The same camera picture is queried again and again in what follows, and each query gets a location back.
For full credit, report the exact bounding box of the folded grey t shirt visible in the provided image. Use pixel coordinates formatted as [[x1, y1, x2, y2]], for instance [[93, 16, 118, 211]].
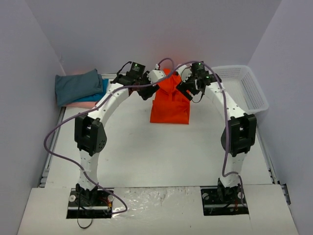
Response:
[[55, 69, 103, 107]]

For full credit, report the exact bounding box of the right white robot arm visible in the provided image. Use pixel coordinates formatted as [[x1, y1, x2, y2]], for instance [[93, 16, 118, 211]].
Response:
[[176, 62, 257, 202]]

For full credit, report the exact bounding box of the orange t shirt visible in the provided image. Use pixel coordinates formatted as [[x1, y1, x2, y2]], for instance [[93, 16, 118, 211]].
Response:
[[150, 72, 190, 124]]

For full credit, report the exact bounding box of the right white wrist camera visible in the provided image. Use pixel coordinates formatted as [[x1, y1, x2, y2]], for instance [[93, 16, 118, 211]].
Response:
[[176, 65, 192, 82]]

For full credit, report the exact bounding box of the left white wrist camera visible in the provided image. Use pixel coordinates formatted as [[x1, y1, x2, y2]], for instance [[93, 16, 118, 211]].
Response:
[[147, 70, 168, 85]]

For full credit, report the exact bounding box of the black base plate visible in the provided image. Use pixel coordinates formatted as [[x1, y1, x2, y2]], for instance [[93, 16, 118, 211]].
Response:
[[200, 186, 249, 216], [66, 188, 114, 219]]

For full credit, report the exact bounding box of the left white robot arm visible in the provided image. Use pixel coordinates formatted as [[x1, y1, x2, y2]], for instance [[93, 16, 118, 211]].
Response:
[[74, 62, 166, 205]]

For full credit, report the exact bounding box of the white foam board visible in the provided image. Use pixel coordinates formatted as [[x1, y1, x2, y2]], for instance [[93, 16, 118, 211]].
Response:
[[19, 185, 297, 235]]

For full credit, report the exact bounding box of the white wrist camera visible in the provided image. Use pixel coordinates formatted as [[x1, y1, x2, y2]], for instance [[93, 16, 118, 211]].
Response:
[[147, 70, 168, 85], [176, 65, 192, 82]]

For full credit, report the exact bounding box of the white plastic basket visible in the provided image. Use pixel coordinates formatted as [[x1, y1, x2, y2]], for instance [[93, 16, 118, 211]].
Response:
[[212, 65, 269, 114]]

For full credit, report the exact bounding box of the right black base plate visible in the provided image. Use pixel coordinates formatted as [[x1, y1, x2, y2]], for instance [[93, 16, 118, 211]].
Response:
[[200, 186, 249, 216]]

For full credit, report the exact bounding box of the folded pink t shirt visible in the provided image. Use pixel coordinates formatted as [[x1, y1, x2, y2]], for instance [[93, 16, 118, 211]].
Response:
[[63, 101, 98, 109]]

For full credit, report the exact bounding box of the folded blue t shirt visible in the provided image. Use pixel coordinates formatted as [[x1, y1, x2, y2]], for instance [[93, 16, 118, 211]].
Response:
[[73, 79, 109, 102]]

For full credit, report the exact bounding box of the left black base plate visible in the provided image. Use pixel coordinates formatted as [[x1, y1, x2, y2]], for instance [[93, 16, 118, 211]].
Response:
[[66, 188, 114, 219]]

